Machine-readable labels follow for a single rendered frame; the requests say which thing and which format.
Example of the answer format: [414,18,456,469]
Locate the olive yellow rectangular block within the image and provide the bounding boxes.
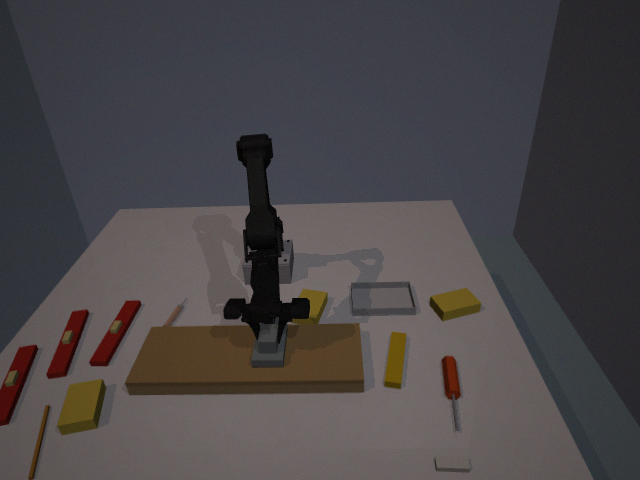
[57,379,106,436]
[430,288,481,321]
[291,289,328,324]

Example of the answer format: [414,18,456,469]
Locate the brown-handled awl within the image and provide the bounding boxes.
[163,298,187,327]

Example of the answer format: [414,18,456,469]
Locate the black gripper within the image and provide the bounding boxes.
[223,287,310,344]

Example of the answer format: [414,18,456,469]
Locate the brown rectangular panel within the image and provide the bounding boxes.
[125,323,364,395]

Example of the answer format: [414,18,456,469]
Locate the yellow flat bar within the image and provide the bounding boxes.
[384,332,407,389]

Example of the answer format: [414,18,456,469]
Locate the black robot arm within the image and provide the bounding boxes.
[236,134,284,324]

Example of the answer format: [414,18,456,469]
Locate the red-handled awl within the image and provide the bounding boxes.
[442,356,461,431]

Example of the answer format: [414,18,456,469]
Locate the thin brown rod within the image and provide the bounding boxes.
[28,405,50,480]

